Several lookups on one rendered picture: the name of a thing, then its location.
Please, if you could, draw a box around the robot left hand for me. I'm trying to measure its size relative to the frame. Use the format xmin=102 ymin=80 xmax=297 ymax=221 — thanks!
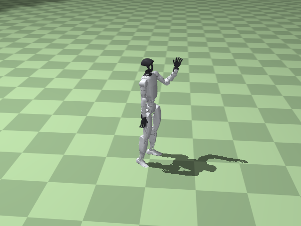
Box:
xmin=173 ymin=58 xmax=183 ymax=72

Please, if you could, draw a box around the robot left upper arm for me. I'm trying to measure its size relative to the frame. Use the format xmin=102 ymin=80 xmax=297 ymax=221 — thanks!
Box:
xmin=153 ymin=71 xmax=170 ymax=85

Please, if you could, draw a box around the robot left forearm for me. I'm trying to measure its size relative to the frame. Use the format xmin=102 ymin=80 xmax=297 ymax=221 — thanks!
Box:
xmin=167 ymin=69 xmax=178 ymax=81

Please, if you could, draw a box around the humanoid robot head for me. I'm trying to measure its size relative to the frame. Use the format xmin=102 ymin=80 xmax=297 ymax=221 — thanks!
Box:
xmin=141 ymin=58 xmax=154 ymax=76

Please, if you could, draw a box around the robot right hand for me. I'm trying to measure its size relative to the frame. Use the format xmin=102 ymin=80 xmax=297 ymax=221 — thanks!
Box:
xmin=140 ymin=114 xmax=148 ymax=128

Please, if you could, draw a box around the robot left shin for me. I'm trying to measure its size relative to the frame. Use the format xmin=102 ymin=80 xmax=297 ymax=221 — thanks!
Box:
xmin=149 ymin=132 xmax=157 ymax=151

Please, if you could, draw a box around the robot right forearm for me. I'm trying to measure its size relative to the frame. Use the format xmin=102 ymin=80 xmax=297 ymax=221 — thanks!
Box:
xmin=141 ymin=98 xmax=147 ymax=118

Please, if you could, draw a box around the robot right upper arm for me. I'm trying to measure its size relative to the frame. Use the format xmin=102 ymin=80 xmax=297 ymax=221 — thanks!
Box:
xmin=139 ymin=79 xmax=149 ymax=102

